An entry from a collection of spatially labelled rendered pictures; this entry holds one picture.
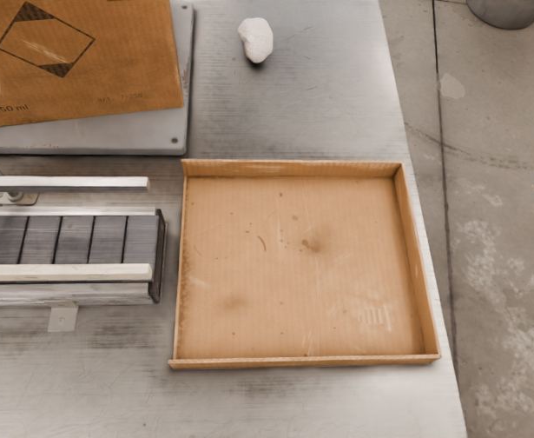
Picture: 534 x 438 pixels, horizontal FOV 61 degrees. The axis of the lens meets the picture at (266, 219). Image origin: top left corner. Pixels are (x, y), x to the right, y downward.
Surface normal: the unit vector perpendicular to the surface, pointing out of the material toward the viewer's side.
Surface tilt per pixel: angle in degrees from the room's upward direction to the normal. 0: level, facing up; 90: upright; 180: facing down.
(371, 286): 0
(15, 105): 90
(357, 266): 0
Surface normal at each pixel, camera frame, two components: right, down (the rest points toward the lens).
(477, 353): 0.06, -0.44
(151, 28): 0.18, 0.88
